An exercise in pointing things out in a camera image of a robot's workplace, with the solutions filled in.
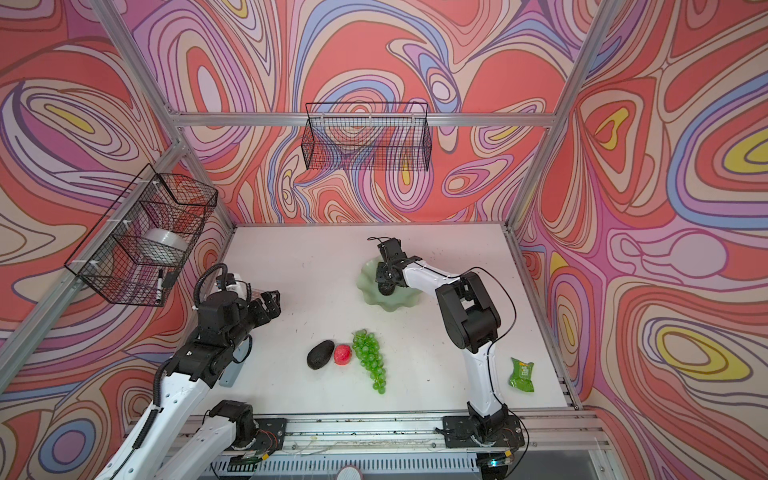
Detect dark avocado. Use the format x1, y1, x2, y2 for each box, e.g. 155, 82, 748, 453
377, 283, 397, 296
306, 340, 335, 370

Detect green fake grape bunch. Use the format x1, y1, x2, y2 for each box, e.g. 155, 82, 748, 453
352, 329, 387, 395

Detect red fake strawberry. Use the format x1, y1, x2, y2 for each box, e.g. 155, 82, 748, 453
333, 344, 353, 366

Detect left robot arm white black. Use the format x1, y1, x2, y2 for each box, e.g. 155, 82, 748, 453
98, 263, 281, 479

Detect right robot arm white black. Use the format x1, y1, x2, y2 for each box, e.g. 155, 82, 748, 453
373, 237, 525, 449

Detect light green scalloped fruit bowl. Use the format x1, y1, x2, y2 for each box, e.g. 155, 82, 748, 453
356, 256, 424, 313

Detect black marker in basket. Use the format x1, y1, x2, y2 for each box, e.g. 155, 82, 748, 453
155, 268, 164, 305

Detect silver tape roll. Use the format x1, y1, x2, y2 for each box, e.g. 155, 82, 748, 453
143, 228, 188, 251

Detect green snack packet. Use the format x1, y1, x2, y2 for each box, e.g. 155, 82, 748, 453
508, 357, 535, 393

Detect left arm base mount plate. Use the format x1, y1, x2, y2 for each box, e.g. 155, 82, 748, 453
201, 417, 288, 453

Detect black wire basket left wall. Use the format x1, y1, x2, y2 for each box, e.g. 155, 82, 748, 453
64, 165, 218, 307

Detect black wire basket wall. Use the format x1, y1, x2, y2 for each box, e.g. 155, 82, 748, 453
64, 165, 218, 307
301, 101, 432, 172

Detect black wire basket back wall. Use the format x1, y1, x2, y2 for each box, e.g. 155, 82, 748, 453
301, 101, 432, 172

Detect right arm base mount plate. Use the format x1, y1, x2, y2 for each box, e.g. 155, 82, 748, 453
435, 415, 526, 451

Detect aluminium front rail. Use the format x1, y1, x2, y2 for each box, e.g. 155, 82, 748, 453
119, 410, 607, 457

